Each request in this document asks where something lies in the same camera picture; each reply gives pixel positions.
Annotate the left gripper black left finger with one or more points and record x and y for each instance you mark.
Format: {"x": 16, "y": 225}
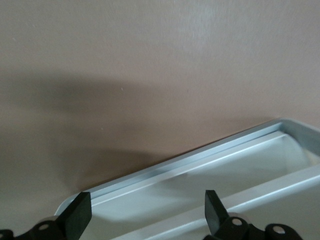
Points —
{"x": 75, "y": 215}

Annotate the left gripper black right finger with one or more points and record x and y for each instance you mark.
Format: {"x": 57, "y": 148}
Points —
{"x": 217, "y": 220}

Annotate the white deep scoop-front drawer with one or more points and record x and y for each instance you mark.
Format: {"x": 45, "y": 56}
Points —
{"x": 175, "y": 190}

